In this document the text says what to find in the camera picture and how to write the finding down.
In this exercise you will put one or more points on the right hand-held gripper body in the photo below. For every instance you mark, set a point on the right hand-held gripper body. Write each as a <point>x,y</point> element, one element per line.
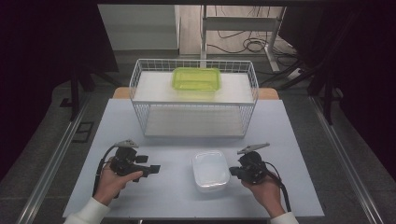
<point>253,169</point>

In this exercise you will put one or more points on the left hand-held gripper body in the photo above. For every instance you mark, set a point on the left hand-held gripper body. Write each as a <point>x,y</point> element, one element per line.
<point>124,163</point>

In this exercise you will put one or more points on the white plastic container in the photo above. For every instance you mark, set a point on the white plastic container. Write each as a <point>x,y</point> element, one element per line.
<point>211,171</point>

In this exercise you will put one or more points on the green translucent plastic container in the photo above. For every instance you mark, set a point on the green translucent plastic container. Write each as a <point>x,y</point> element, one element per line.
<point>196,79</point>

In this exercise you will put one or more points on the person's left hand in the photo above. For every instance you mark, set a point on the person's left hand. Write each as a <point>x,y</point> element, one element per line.
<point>109,186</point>

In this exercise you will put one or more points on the person's right hand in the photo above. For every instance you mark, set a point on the person's right hand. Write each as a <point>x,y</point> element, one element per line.
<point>267,196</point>

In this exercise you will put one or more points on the black floor plate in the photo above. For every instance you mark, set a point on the black floor plate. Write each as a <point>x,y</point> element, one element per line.
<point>83,132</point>

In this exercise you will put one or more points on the wooden table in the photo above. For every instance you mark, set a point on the wooden table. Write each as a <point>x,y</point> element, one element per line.
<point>269,94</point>

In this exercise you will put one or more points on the black metal stand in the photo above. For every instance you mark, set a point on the black metal stand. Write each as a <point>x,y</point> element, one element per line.
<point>327,93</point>
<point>74,93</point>

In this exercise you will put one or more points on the white power strip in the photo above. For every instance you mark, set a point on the white power strip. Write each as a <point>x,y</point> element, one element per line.
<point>295,73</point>

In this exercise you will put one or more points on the white cabinet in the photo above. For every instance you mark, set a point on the white cabinet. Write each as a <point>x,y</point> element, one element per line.
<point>140,28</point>

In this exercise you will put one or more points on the dark curtain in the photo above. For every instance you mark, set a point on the dark curtain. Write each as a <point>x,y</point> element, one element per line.
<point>373,77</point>
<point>37,62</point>

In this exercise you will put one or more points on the aluminium rail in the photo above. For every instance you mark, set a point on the aluminium rail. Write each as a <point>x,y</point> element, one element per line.
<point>345,161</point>
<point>53,161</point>

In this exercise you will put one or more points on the white metal desk frame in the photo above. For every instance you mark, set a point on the white metal desk frame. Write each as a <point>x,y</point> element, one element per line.
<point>239,24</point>

